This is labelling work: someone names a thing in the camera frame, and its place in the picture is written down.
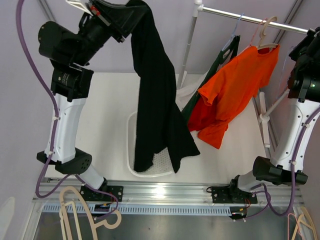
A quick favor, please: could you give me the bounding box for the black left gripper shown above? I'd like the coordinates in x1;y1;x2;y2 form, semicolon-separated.
70;0;147;67

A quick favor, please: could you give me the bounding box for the pink wire hanger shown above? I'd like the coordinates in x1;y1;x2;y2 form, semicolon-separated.
248;17;268;48

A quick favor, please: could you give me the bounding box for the orange t shirt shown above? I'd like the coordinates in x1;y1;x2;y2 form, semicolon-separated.
197;45;280;149

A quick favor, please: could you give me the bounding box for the black t shirt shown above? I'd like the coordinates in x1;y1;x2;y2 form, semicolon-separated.
127;0;200;173

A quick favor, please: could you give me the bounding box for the white perforated plastic basket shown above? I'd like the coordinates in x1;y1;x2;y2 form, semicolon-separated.
126;111;174;178

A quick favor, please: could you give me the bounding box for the light blue wire hanger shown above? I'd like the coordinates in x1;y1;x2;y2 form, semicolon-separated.
279;45;294;86

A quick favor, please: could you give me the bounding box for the red t shirt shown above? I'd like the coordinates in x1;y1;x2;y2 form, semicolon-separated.
187;95;217;133

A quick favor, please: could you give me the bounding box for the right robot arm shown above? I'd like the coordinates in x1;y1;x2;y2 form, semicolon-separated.
227;28;320;203

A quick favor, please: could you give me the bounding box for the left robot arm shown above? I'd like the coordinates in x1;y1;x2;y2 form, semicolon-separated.
36;0;148;201

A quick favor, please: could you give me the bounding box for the dark green t shirt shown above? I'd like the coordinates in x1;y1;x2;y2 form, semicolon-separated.
181;35;241;123

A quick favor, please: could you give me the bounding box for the white t shirt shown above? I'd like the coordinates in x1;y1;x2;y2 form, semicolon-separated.
175;71;208;111

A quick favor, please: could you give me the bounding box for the beige hanger on floor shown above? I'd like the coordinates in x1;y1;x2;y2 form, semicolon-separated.
59;186;122;240

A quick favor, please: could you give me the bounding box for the metal clothes rack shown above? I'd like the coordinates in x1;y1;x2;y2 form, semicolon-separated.
174;0;320;148

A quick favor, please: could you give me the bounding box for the hangers pile bottom right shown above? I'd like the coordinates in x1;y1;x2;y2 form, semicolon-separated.
287;206;318;240

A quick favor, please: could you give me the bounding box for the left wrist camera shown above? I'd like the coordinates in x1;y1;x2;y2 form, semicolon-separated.
65;0;91;14

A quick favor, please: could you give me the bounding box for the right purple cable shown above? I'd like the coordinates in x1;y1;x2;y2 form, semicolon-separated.
249;107;320;218

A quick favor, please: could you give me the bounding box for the aluminium mounting rail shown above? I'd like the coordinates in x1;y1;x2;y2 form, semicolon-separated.
32;178;291;217

